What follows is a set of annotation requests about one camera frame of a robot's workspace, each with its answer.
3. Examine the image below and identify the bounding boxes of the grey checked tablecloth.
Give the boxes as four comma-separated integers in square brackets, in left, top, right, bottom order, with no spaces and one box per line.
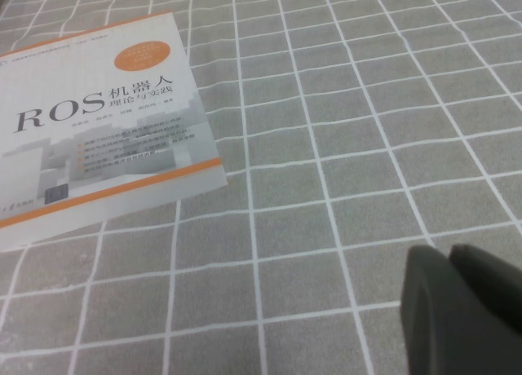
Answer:
[0,0,522,375]

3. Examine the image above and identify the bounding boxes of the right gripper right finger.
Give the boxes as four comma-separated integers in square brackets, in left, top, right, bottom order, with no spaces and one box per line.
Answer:
[447,243,522,375]

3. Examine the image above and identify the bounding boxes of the white orange ROS book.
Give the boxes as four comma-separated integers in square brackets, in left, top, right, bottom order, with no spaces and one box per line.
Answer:
[0,11,228,253]

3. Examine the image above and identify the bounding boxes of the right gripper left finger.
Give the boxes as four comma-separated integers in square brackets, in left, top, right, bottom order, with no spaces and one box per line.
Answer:
[400,244,462,375]

